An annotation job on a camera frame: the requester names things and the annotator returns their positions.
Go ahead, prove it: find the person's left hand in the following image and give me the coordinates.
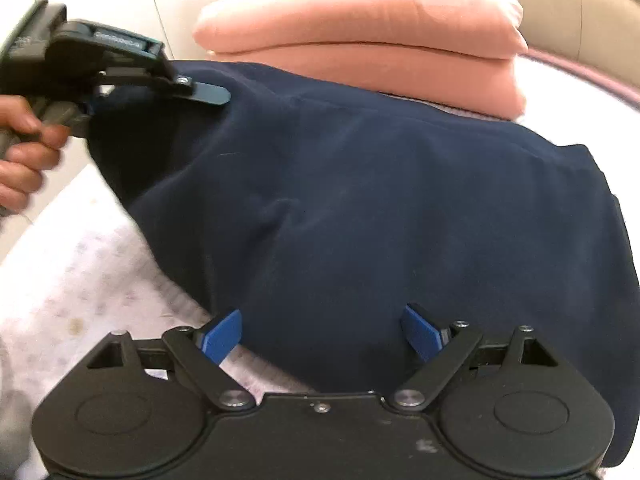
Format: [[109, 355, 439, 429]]
[[0, 95, 72, 213]]

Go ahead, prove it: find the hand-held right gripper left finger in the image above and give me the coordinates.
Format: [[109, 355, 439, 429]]
[[85, 309, 255, 411]]

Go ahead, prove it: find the mauve bed sheet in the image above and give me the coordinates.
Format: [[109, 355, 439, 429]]
[[527, 47, 640, 108]]

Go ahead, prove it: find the beige padded headboard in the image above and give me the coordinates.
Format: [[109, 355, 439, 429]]
[[292, 0, 640, 91]]

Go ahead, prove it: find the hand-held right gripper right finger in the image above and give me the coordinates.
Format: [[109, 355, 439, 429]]
[[391, 303, 561, 411]]

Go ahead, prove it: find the large pink pillow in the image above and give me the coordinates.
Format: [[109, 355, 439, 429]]
[[192, 0, 529, 61]]

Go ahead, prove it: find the navy hoodie with white stripes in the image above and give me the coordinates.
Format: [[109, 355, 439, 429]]
[[87, 60, 640, 480]]

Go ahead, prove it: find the flat pink pillow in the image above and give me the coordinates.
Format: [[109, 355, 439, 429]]
[[207, 42, 527, 121]]

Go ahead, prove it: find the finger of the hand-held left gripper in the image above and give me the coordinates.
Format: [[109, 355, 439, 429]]
[[97, 62, 232, 107], [82, 95, 108, 122]]

